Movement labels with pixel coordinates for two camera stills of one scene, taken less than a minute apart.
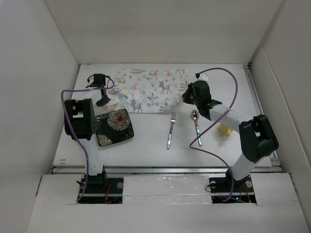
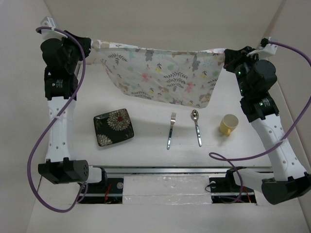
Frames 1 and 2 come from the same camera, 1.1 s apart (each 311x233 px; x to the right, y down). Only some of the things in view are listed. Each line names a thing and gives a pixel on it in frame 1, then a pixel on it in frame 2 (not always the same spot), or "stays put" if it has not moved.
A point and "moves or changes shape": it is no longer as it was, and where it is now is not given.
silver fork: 173,121 stays put
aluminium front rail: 161,170 stays put
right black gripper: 186,95 -> 246,53
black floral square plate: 113,126 stays put
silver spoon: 195,116 stays put
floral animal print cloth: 146,91 moves or changes shape
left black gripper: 103,102 -> 85,42
